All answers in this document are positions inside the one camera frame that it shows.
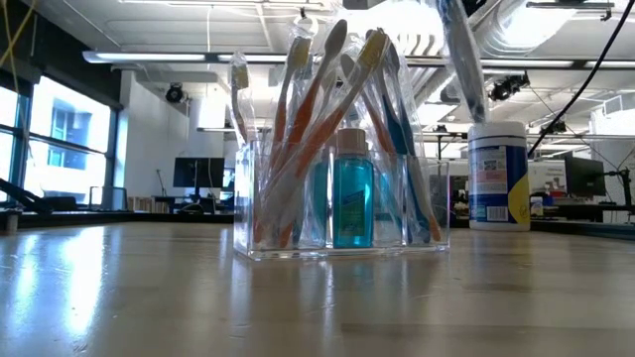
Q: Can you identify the clear acrylic organizer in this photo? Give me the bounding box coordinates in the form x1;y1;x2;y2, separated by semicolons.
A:
232;141;451;262

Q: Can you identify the white-lidded wipes canister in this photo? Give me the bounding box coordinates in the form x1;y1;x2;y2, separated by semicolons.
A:
466;121;532;233

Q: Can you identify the black computer monitor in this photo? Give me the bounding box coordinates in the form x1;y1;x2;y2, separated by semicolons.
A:
564;156;607;198
172;157;227;189

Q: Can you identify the large office window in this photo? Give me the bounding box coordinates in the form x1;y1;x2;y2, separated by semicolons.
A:
0;73;120;209

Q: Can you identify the silver ribbed air duct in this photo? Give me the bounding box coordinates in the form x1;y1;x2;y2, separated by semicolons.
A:
465;0;547;105

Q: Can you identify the black hanging cable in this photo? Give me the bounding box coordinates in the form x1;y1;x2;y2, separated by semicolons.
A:
526;0;635;160

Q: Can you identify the long ceiling light rail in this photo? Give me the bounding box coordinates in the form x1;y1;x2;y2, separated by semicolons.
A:
81;49;635;70

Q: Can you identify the yellow hanging cable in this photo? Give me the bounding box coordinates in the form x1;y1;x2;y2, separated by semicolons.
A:
0;0;39;68

